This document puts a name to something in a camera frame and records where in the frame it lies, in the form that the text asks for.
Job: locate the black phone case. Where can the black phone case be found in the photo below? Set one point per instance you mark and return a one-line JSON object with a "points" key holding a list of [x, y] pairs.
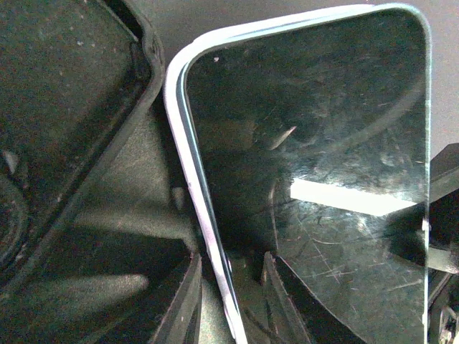
{"points": [[76, 77]]}

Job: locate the lavender phone case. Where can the lavender phone case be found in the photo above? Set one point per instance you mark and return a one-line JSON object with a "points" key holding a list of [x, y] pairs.
{"points": [[186, 143]]}

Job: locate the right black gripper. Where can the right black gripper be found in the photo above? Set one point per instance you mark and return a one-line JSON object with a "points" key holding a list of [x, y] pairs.
{"points": [[442, 255]]}

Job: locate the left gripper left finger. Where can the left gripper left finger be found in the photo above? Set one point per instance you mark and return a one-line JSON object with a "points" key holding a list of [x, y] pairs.
{"points": [[180, 323]]}

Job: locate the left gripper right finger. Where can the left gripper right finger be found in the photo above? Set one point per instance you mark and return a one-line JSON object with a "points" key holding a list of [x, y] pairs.
{"points": [[295, 315]]}

